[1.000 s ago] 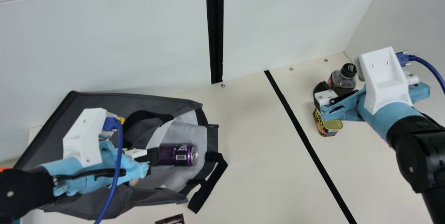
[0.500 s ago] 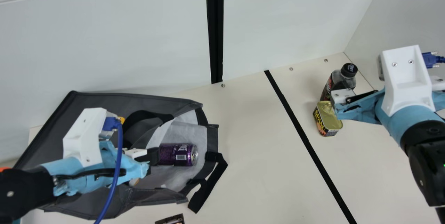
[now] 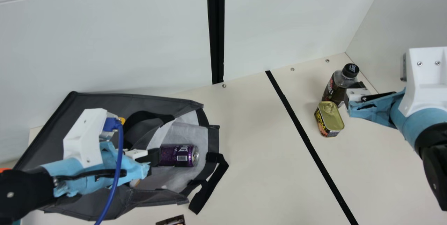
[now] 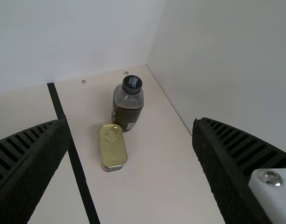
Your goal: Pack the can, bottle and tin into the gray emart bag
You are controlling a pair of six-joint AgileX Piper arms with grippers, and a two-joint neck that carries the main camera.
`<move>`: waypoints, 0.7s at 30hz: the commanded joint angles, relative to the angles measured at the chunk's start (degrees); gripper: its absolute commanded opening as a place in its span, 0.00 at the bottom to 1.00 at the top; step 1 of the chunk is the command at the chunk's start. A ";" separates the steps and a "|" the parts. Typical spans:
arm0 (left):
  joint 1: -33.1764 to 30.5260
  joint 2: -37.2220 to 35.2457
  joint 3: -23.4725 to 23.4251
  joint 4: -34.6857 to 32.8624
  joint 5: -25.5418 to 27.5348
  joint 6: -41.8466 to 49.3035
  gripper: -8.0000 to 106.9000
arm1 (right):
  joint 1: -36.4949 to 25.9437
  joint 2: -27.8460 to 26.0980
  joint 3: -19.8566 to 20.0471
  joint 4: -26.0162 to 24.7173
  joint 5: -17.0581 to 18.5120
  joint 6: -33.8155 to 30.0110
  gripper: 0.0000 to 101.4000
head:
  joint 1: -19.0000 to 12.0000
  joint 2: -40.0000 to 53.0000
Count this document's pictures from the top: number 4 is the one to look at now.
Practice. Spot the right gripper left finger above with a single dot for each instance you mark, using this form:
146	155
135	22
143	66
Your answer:
23	168

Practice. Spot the black strip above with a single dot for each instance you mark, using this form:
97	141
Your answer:
78	168

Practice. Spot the dark coffee bottle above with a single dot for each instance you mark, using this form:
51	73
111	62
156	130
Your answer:
127	109

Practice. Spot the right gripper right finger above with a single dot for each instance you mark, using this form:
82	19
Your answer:
236	168

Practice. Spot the rectangular tin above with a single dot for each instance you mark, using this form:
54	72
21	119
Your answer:
112	149

